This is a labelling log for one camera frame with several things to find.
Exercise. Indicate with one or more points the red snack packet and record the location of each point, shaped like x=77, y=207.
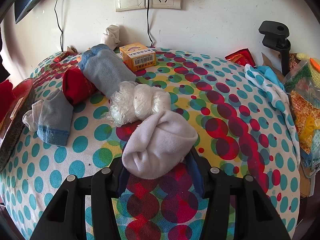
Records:
x=241, y=57

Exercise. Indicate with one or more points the white sock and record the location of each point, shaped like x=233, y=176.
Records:
x=158, y=144
x=111, y=36

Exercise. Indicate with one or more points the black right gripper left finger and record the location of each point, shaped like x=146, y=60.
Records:
x=64, y=216

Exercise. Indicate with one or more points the white sock by wall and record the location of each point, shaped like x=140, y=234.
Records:
x=111, y=36

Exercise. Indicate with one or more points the polka dot white cloth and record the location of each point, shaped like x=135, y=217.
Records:
x=279, y=100

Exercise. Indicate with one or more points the red sock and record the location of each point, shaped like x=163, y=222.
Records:
x=76, y=87

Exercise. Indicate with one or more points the plastic bag of items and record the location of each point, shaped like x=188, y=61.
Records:
x=304, y=99

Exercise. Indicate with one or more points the clear plastic bundle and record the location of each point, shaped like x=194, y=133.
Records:
x=133, y=101

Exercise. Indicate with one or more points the red round tray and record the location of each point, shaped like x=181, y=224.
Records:
x=12, y=124

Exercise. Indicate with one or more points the polka dot bed sheet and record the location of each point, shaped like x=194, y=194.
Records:
x=239, y=130

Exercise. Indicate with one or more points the small red candy wrapper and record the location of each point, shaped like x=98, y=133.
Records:
x=61, y=56

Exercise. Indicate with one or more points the grey blue short sock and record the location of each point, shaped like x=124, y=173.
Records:
x=50, y=118

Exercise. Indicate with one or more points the grey blue long sock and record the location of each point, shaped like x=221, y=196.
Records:
x=103, y=67

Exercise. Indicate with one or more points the yellow knitted duck toy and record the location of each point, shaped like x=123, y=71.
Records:
x=313, y=64

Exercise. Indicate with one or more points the black phone holder clamp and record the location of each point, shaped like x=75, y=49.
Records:
x=275, y=38

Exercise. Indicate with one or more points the orange medicine box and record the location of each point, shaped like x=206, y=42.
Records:
x=137, y=56

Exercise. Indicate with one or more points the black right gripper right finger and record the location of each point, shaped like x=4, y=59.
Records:
x=255, y=216

